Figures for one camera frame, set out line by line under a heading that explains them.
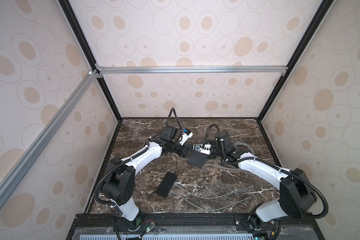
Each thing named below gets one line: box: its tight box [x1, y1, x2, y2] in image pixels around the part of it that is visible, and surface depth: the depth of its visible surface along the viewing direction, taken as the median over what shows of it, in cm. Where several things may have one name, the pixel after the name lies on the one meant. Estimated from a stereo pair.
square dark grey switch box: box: [187, 151, 208, 169], surface depth 96 cm
